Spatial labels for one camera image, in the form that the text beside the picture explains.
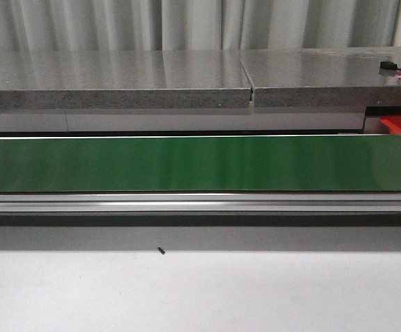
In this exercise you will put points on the white pleated curtain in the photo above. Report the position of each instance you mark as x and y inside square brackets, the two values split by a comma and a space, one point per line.
[197, 25]

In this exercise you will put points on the aluminium conveyor frame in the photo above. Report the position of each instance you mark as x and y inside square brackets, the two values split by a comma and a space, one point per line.
[290, 203]

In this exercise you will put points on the green conveyor belt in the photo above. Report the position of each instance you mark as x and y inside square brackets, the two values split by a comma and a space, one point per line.
[241, 163]

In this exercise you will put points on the grey stone counter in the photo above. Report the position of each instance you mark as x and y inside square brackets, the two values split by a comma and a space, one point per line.
[331, 90]

